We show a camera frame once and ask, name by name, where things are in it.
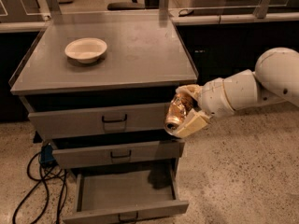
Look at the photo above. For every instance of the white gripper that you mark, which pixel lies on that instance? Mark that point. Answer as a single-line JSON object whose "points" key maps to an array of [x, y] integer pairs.
{"points": [[212, 99]]}

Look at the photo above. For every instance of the orange soda can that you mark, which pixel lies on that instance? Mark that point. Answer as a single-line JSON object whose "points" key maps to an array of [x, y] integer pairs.
{"points": [[179, 108]]}

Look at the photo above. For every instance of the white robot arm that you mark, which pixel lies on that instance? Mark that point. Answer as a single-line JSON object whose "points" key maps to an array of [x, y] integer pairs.
{"points": [[275, 79]]}

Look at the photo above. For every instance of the top grey drawer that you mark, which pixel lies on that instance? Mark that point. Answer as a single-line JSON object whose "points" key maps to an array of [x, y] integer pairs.
{"points": [[95, 121]]}

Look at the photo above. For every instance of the grey drawer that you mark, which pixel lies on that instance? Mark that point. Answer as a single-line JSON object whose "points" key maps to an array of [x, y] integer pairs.
{"points": [[95, 121], [126, 193], [107, 155]]}

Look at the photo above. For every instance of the grey drawer cabinet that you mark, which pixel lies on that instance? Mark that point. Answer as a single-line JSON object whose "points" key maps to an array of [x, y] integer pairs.
{"points": [[144, 64]]}

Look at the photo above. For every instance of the bottom grey drawer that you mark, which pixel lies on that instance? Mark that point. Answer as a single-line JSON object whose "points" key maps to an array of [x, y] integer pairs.
{"points": [[126, 193]]}

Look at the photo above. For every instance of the middle grey drawer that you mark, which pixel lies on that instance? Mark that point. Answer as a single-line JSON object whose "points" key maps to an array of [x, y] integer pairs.
{"points": [[107, 155]]}

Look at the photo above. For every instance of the dark counter cabinet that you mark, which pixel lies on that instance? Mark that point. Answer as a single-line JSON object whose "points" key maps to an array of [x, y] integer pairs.
{"points": [[223, 50]]}

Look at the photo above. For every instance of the white bowl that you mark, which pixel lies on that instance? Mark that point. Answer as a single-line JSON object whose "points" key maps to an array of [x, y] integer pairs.
{"points": [[86, 50]]}

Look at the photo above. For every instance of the blue power box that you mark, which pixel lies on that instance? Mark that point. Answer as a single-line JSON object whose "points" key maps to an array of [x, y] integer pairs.
{"points": [[46, 158]]}

